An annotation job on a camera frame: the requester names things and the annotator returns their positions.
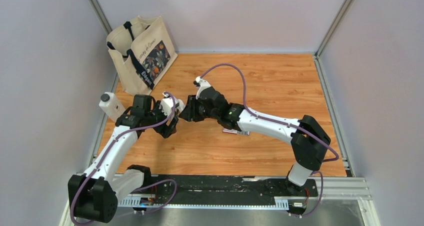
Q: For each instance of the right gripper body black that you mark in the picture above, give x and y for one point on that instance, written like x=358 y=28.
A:
x=197 y=111

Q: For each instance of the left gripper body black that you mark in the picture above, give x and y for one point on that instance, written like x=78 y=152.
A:
x=164 y=129

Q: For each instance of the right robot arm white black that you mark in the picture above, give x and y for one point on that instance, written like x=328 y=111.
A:
x=306 y=137

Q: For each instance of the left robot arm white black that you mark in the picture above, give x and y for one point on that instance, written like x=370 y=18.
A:
x=94 y=195

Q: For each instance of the red white staple box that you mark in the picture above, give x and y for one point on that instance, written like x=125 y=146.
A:
x=236 y=132

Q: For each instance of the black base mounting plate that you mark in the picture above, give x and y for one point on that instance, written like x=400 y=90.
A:
x=223 y=191

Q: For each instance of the white bottle black cap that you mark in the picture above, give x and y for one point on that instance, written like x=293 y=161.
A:
x=111 y=105

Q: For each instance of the beige canvas tote bag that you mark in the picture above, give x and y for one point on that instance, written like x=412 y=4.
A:
x=142 y=52

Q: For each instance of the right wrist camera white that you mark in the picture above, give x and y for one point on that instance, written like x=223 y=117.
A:
x=200 y=84

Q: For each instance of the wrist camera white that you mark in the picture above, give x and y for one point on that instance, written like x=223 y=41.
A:
x=200 y=84
x=170 y=105

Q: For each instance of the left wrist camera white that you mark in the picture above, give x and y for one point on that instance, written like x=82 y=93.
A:
x=170 y=105

